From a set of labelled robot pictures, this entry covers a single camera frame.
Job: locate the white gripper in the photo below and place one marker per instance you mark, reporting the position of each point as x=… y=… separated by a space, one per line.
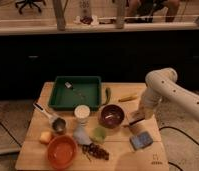
x=148 y=103

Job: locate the black and tan eraser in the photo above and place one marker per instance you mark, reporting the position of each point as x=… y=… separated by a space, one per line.
x=132 y=123

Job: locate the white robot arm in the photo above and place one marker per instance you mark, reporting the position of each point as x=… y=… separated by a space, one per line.
x=162 y=83

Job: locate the green plastic cup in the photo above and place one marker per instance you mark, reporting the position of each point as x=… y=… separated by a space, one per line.
x=99 y=134

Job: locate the white plastic cup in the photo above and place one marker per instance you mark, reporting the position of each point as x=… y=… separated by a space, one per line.
x=82 y=113

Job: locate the metal measuring cup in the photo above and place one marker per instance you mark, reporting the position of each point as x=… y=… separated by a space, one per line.
x=57 y=123

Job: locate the yellow banana toy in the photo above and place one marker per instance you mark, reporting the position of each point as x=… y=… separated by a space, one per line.
x=128 y=98

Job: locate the blue sponge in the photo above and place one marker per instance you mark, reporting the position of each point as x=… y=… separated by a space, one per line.
x=141 y=140

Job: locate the dark purple bowl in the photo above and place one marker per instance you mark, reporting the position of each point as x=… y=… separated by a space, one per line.
x=111 y=116

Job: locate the green cucumber toy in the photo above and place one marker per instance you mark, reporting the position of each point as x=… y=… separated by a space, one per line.
x=108 y=95

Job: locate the wooden board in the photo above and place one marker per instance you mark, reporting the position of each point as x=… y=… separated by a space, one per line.
x=122 y=156

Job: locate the purple grapes toy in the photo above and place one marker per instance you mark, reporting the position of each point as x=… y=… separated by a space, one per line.
x=95 y=151

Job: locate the grey blue cloth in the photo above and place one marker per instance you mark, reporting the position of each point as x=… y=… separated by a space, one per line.
x=81 y=136

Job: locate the fork in tray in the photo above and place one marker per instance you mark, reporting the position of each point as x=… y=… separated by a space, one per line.
x=71 y=87

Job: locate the green plastic tray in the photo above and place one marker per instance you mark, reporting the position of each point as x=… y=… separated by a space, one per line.
x=65 y=99

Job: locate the seated person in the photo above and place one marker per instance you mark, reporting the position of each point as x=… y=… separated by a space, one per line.
x=143 y=10

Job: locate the orange bowl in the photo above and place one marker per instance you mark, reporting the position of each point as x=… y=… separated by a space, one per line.
x=61 y=152

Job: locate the yellow round toy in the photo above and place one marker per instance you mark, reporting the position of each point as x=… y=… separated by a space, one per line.
x=45 y=137

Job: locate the office chair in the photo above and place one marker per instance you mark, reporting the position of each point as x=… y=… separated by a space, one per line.
x=22 y=3

